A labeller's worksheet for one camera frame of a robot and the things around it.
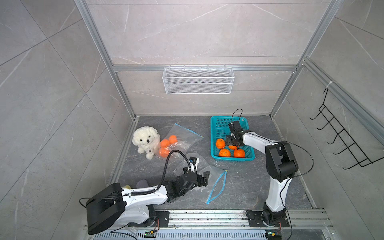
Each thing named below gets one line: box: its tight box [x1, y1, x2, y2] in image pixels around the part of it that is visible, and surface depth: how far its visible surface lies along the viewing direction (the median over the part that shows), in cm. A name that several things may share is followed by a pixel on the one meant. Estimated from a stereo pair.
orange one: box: [234, 149, 245, 158], surface depth 92 cm
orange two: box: [219, 148, 231, 157], surface depth 92 cm
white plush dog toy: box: [132, 126, 161, 160], surface depth 87 cm
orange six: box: [169, 135, 178, 144], surface depth 102 cm
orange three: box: [215, 138, 226, 150], surface depth 100 cm
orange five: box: [160, 139, 170, 148], surface depth 97 cm
